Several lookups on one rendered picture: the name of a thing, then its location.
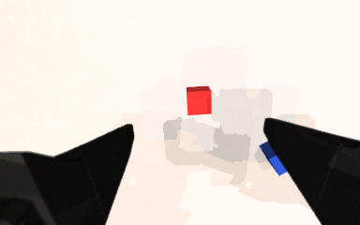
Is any blue block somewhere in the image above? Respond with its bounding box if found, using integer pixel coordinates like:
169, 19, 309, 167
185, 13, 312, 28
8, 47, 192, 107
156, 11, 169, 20
260, 141, 286, 175

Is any red block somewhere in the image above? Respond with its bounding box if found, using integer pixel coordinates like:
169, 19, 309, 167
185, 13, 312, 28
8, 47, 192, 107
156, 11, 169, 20
187, 85, 212, 115

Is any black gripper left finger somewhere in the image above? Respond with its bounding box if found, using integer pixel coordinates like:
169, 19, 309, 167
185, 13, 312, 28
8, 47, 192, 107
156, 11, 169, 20
0, 124, 134, 225

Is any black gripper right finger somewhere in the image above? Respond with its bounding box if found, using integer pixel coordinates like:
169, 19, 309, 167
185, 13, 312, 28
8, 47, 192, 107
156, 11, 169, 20
262, 118, 360, 225

